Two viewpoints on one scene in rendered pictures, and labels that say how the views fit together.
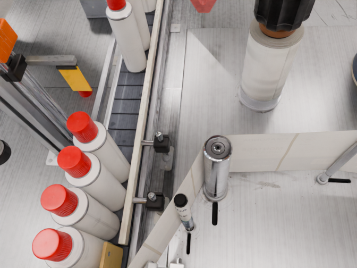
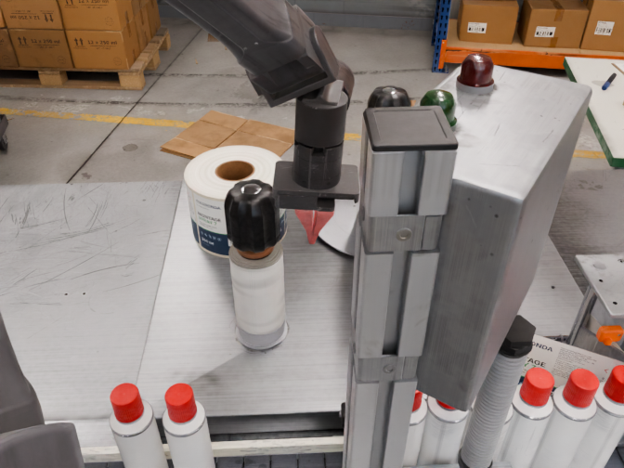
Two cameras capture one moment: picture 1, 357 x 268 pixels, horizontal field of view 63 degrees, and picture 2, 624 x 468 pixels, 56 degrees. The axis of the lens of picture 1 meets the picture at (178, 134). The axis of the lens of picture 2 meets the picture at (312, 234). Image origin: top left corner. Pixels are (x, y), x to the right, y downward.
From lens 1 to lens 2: 0.73 m
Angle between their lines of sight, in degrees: 64
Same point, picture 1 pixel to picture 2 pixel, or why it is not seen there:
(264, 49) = (279, 262)
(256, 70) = (279, 289)
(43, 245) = (542, 378)
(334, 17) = (128, 274)
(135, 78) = not seen: outside the picture
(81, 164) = not seen: hidden behind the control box
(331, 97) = not seen: hidden behind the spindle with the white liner
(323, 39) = (183, 274)
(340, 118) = (292, 270)
